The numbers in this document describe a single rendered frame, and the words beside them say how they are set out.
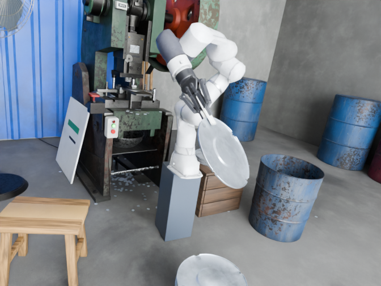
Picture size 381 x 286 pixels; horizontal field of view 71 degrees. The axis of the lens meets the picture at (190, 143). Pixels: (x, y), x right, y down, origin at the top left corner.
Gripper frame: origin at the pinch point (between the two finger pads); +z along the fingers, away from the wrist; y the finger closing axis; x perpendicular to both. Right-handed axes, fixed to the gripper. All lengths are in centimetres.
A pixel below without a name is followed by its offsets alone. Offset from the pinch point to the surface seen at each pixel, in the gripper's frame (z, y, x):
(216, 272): 56, -32, 0
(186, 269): 50, -40, -6
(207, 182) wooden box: 23, -58, 64
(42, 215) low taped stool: 0, -77, -33
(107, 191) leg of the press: -5, -118, 32
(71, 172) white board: -33, -146, 30
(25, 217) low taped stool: -2, -80, -39
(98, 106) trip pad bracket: -53, -79, 25
